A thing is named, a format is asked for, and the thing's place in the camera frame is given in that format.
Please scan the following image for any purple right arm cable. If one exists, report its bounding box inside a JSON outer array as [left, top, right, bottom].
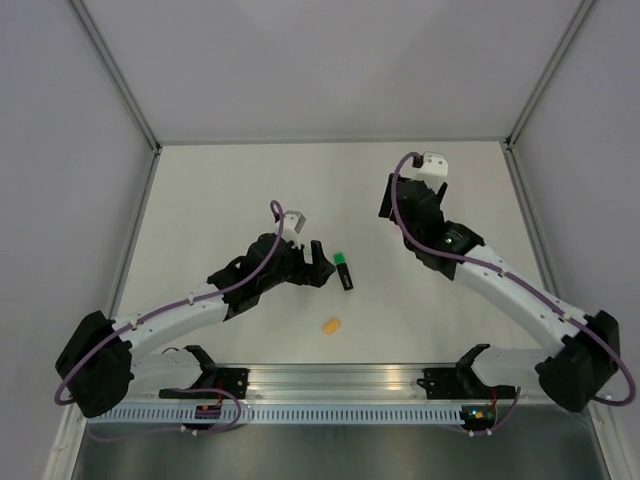
[[389, 152, 637, 439]]

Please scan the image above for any white slotted cable duct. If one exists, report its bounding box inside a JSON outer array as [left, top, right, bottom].
[[89, 401, 463, 425]]

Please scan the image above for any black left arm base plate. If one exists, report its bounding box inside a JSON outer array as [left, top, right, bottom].
[[214, 367, 250, 400]]

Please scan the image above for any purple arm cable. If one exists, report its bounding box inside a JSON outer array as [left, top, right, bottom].
[[389, 152, 637, 439], [53, 199, 286, 444]]

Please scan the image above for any aluminium frame post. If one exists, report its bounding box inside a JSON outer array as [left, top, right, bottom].
[[503, 0, 598, 151], [67, 0, 162, 155]]

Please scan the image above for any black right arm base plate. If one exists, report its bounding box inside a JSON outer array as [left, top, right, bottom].
[[416, 367, 516, 400]]

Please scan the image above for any left aluminium frame post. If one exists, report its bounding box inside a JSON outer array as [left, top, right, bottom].
[[67, 0, 162, 155]]

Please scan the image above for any black green-tipped marker pen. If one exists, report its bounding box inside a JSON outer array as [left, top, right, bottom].
[[334, 262, 354, 291]]

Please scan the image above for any right aluminium frame post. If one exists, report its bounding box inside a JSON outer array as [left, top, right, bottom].
[[503, 0, 598, 151]]

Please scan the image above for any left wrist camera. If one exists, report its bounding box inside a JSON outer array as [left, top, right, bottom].
[[275, 210, 306, 250]]

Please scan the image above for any aluminium mounting rail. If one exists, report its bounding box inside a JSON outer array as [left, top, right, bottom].
[[214, 363, 614, 404]]

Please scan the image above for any green pen cap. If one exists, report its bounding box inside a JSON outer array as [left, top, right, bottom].
[[333, 252, 346, 265]]

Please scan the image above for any orange pen cap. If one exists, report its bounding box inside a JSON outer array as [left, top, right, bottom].
[[322, 318, 342, 335]]

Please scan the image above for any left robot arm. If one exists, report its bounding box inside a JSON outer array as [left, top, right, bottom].
[[54, 233, 336, 418]]

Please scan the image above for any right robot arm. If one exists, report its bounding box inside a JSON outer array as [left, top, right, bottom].
[[378, 174, 622, 413]]

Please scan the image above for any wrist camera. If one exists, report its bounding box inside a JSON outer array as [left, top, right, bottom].
[[275, 210, 306, 250], [412, 152, 448, 193]]

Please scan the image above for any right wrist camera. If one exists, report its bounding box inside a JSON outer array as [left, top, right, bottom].
[[412, 152, 448, 193]]

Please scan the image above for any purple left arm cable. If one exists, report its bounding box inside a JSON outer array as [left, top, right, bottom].
[[53, 199, 286, 444]]

